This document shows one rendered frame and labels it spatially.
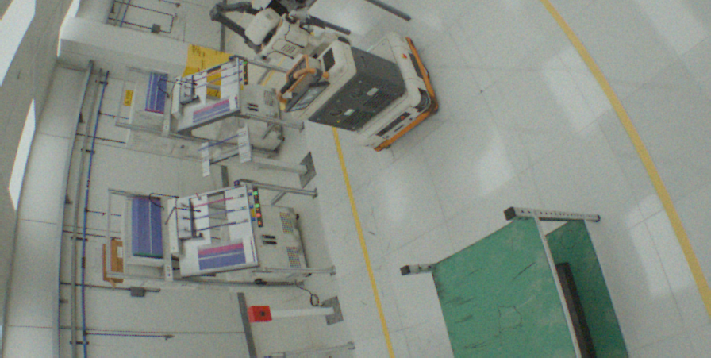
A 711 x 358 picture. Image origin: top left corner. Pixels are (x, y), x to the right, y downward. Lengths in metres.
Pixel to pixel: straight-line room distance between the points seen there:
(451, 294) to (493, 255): 0.21
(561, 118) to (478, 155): 0.63
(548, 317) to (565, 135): 1.26
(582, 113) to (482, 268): 1.21
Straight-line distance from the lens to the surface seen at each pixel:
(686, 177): 2.06
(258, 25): 2.50
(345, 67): 2.27
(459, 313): 1.36
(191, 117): 3.94
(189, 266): 3.26
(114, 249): 3.57
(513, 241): 1.24
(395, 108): 2.63
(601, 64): 2.27
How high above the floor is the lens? 2.05
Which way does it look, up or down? 39 degrees down
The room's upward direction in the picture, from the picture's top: 79 degrees counter-clockwise
